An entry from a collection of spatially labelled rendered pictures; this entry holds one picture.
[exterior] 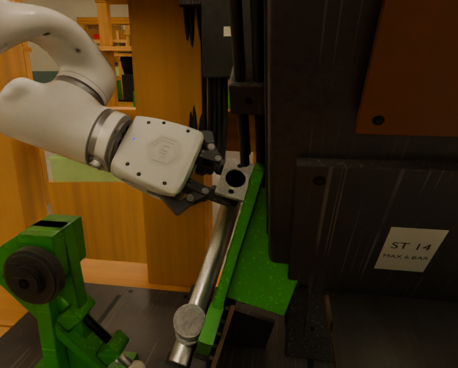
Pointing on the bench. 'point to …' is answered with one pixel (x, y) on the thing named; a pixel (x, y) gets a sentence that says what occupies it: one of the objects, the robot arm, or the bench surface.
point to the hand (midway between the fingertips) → (229, 184)
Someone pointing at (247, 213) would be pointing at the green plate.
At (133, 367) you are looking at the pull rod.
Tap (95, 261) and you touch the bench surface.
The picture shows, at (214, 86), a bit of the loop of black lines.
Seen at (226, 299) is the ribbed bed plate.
